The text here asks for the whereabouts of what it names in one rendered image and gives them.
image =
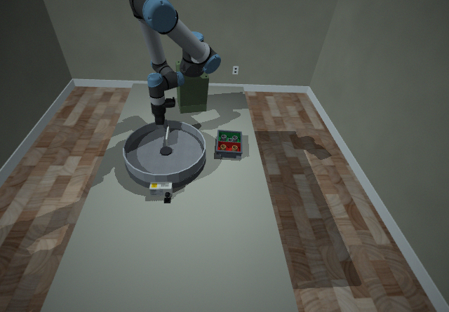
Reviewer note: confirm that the red and green divided bin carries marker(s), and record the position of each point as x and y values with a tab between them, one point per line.
229	153

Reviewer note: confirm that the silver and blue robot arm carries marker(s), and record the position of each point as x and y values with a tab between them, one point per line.
157	16

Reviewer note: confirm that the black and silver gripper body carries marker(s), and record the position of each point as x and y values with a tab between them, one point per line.
159	108

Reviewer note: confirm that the grey round turntable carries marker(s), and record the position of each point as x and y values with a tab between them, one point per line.
164	160

